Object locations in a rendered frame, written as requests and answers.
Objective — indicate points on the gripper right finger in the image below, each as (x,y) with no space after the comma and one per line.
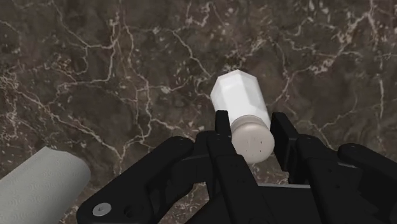
(335,173)

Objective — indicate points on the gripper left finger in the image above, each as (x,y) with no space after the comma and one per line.
(173,173)

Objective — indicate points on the white paper towel roll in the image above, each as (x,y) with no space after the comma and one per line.
(37,190)

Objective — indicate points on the white salt shaker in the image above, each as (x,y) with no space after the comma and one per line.
(241,109)

